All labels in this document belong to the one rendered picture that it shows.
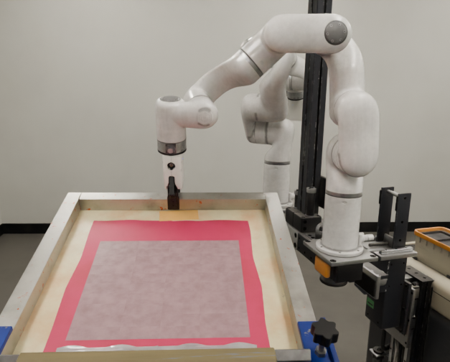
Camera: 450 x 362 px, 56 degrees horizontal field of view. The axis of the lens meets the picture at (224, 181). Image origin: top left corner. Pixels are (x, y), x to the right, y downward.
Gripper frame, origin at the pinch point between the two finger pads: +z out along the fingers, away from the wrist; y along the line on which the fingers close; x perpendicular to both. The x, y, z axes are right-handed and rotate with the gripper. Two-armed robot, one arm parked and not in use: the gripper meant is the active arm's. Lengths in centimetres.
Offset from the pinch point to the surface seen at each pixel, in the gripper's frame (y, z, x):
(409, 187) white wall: 281, 156, -227
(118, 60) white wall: 314, 35, 74
